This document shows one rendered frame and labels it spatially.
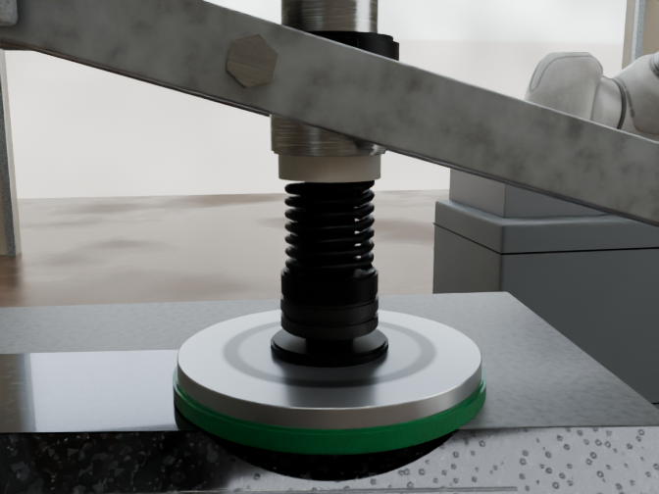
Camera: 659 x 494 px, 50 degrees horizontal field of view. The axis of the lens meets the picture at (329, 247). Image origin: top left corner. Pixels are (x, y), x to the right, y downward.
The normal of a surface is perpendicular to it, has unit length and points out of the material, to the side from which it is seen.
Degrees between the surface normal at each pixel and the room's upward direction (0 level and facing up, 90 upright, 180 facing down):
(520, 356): 0
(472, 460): 45
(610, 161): 90
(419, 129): 90
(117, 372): 0
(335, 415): 90
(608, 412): 0
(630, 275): 90
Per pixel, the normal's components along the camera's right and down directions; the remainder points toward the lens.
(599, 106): 0.35, 0.17
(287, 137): -0.66, 0.15
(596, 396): 0.00, -0.98
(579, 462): 0.02, -0.56
